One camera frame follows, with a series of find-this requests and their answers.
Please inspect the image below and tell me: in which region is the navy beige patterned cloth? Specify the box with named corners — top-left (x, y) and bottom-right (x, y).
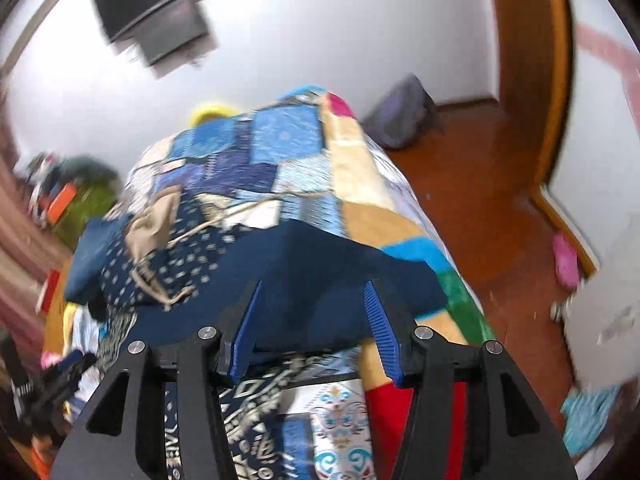
top-left (92, 192), bottom-right (371, 480)

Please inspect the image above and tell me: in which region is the teal cloth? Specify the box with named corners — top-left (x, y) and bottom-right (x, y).
top-left (560, 385), bottom-right (621, 456)

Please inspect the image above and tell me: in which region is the navy blue garment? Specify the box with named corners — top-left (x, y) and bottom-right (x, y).
top-left (65, 217), bottom-right (448, 361)

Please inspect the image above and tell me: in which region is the colourful block fleece blanket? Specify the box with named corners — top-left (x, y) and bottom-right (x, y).
top-left (320, 92), bottom-right (496, 480)

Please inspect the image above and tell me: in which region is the wooden door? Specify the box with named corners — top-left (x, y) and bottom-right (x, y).
top-left (485, 0), bottom-right (601, 276)

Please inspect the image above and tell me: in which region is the green table cloth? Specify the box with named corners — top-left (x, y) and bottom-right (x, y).
top-left (52, 180), bottom-right (126, 251)

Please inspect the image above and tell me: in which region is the orange box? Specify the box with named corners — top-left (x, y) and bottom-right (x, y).
top-left (47, 182), bottom-right (78, 223)

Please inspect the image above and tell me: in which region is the blue patchwork bed sheet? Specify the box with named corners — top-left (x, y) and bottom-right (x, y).
top-left (70, 87), bottom-right (373, 480)

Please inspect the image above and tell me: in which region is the grey green cloth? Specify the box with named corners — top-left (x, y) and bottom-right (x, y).
top-left (60, 155), bottom-right (121, 186)

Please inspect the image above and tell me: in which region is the striped brown curtain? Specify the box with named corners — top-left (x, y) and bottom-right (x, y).
top-left (0, 110), bottom-right (71, 341)

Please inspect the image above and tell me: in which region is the grey bag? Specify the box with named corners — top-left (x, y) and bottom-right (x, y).
top-left (360, 74), bottom-right (446, 150)

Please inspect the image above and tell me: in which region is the pink slipper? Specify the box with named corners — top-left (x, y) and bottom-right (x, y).
top-left (551, 234), bottom-right (581, 290)

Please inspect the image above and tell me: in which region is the red box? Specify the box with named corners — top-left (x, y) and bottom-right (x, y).
top-left (37, 267), bottom-right (61, 311)

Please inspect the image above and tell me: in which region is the black wall television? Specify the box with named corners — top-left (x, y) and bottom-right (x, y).
top-left (90, 0), bottom-right (223, 68)

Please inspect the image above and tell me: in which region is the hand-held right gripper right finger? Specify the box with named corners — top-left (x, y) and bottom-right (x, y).
top-left (364, 280), bottom-right (578, 480)

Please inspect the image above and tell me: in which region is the orange cloth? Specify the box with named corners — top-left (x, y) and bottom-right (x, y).
top-left (30, 435), bottom-right (53, 478)

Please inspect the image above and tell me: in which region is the yellow pillow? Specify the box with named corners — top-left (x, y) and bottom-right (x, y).
top-left (189, 102), bottom-right (238, 126)

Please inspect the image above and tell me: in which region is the white cabinet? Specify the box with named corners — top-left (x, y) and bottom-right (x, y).
top-left (562, 220), bottom-right (640, 391)

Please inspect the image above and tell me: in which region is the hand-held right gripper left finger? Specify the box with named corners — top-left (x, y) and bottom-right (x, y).
top-left (50, 280), bottom-right (263, 480)

